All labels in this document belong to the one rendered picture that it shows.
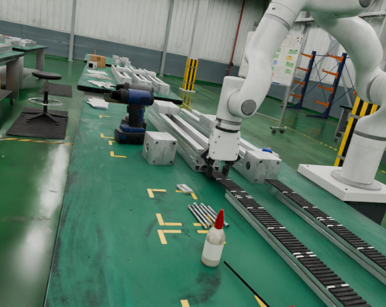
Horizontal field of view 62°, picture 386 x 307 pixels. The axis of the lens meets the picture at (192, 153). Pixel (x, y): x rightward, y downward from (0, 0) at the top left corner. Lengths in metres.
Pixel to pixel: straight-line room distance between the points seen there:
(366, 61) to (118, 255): 0.99
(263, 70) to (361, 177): 0.63
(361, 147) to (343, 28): 0.44
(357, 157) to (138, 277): 0.99
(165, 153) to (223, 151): 0.22
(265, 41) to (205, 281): 0.69
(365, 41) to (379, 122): 0.30
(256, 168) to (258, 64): 0.37
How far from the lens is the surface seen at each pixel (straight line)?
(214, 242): 0.64
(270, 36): 1.02
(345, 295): 0.68
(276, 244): 0.79
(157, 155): 1.13
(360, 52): 1.23
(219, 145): 1.02
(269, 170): 1.17
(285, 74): 6.83
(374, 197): 1.36
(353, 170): 1.37
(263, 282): 0.68
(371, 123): 1.34
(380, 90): 1.33
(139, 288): 0.59
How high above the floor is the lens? 1.16
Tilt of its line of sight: 16 degrees down
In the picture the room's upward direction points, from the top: 11 degrees clockwise
